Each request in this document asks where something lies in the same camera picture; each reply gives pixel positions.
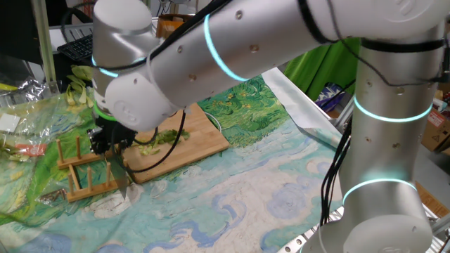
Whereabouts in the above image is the aluminium frame post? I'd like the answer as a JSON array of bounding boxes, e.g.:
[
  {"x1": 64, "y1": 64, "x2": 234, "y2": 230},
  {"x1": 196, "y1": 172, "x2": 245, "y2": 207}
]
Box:
[
  {"x1": 31, "y1": 0, "x2": 60, "y2": 95},
  {"x1": 427, "y1": 213, "x2": 450, "y2": 237},
  {"x1": 333, "y1": 96, "x2": 355, "y2": 128}
]

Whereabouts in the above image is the small bag of screws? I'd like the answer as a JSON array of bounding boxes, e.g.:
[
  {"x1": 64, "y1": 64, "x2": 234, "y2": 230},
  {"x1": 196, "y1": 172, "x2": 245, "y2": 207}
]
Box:
[{"x1": 38, "y1": 189, "x2": 68, "y2": 205}]

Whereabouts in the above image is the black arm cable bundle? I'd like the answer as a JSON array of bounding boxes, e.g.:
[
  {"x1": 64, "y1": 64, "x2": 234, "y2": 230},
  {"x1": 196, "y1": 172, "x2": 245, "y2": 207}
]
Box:
[{"x1": 319, "y1": 117, "x2": 353, "y2": 226}]

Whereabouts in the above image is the wooden peg rack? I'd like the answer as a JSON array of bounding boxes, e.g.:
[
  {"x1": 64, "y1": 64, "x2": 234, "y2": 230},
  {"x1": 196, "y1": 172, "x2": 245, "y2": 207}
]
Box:
[{"x1": 55, "y1": 136, "x2": 124, "y2": 204}]

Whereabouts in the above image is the black office chair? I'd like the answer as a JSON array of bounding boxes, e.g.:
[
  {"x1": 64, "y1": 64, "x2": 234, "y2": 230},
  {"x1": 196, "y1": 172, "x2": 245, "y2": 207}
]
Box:
[{"x1": 45, "y1": 0, "x2": 96, "y2": 25}]

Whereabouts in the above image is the green fabric curtain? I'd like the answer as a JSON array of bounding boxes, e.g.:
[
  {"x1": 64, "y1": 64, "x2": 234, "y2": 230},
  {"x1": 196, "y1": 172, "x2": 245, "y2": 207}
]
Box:
[{"x1": 283, "y1": 37, "x2": 362, "y2": 101}]

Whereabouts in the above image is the black computer keyboard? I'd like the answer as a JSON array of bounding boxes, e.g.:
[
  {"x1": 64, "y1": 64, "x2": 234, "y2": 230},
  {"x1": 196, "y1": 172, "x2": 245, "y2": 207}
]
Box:
[{"x1": 57, "y1": 33, "x2": 94, "y2": 63}]

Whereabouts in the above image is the red printed label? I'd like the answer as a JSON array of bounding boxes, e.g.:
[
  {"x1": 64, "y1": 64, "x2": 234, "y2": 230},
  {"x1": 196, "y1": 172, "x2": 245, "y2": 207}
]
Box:
[{"x1": 15, "y1": 143, "x2": 48, "y2": 157}]

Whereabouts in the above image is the blue patterned bag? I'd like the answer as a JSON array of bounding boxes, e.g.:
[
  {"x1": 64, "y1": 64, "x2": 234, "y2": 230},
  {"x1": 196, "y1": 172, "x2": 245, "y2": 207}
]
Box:
[{"x1": 315, "y1": 82, "x2": 354, "y2": 112}]

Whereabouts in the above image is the bamboo cutting board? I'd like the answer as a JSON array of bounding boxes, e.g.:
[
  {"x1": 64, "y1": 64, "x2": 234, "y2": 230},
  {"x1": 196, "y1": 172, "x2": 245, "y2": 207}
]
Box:
[{"x1": 121, "y1": 103, "x2": 231, "y2": 184}]

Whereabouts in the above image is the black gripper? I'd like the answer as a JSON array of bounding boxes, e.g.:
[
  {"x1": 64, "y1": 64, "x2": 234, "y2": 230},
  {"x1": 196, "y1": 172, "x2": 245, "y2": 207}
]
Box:
[{"x1": 86, "y1": 117, "x2": 138, "y2": 156}]

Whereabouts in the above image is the black monitor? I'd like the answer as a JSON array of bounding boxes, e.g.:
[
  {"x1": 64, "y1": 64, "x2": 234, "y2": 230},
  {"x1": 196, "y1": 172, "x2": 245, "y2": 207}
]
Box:
[{"x1": 0, "y1": 0, "x2": 44, "y2": 66}]

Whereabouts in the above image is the cardboard box orange tape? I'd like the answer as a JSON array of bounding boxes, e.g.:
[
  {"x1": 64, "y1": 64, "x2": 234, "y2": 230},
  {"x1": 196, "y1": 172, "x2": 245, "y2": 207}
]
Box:
[{"x1": 155, "y1": 13, "x2": 196, "y2": 39}]

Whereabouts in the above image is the dark green vegetable bunch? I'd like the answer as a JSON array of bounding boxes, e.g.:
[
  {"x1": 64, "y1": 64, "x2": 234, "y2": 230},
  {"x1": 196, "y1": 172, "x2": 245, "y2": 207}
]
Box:
[{"x1": 0, "y1": 140, "x2": 22, "y2": 162}]

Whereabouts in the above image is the white paper label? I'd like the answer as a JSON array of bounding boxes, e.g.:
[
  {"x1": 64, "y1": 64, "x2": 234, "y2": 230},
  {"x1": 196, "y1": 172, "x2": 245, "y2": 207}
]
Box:
[{"x1": 0, "y1": 112, "x2": 21, "y2": 134}]

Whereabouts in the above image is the painted landscape tablecloth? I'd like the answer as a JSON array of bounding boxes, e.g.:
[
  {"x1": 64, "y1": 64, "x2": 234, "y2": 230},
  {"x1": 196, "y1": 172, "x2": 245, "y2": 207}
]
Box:
[{"x1": 0, "y1": 75, "x2": 373, "y2": 253}]

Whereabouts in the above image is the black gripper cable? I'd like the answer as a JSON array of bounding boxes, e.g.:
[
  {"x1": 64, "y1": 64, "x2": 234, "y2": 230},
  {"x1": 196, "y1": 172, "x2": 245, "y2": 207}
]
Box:
[{"x1": 121, "y1": 109, "x2": 187, "y2": 174}]

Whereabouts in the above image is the clear plastic bag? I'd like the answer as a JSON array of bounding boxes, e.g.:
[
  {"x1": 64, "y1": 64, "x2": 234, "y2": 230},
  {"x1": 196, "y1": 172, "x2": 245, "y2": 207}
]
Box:
[{"x1": 0, "y1": 79, "x2": 85, "y2": 228}]

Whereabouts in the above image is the cardboard box red label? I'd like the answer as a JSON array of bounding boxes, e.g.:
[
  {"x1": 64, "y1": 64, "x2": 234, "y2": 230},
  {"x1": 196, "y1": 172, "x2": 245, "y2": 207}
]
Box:
[{"x1": 420, "y1": 89, "x2": 450, "y2": 155}]

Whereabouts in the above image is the steel cleaver knife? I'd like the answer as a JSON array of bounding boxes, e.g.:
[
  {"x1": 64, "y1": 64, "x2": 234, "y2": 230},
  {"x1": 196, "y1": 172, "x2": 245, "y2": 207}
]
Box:
[{"x1": 104, "y1": 150, "x2": 130, "y2": 200}]

